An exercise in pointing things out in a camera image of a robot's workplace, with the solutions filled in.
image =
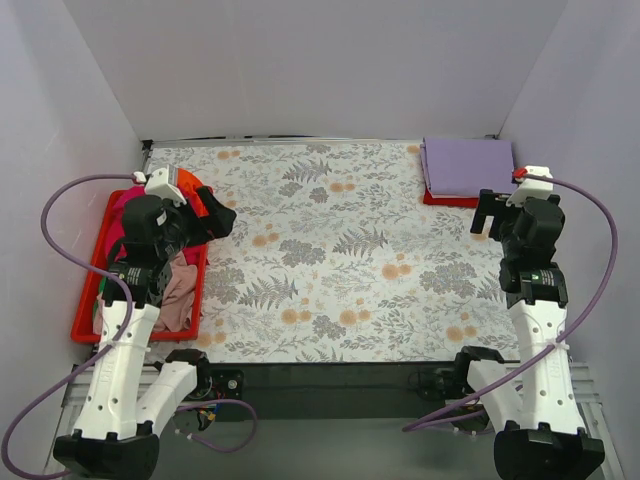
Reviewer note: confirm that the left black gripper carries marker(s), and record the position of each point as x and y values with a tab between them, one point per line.
201	215

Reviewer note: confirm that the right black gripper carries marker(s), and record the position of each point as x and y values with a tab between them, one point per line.
493	209

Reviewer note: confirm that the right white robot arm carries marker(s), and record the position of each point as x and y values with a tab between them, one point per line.
540	433

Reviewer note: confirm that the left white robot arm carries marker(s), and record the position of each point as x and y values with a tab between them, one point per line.
117	434

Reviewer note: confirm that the orange t-shirt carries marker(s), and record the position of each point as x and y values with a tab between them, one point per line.
188	184

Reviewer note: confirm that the folded lavender t-shirt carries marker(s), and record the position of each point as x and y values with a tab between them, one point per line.
463	167

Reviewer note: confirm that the folded red t-shirt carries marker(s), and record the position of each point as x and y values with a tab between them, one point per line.
449	201

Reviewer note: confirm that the beige pink t-shirt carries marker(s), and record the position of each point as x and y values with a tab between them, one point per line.
179	296

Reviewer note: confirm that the floral patterned table mat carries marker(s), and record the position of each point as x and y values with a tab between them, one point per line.
334	256

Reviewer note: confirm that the red plastic bin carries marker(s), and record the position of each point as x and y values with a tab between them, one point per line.
82	328

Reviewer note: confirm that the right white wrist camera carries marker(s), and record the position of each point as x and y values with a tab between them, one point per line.
530	188

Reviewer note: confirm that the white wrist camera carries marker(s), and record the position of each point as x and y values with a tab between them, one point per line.
530	188
163	183

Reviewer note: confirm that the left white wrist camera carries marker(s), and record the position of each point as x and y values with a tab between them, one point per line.
163	183

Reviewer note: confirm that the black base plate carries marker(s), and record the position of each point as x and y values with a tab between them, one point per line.
293	391

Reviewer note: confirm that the aluminium frame rail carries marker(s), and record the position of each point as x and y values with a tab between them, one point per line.
585	395

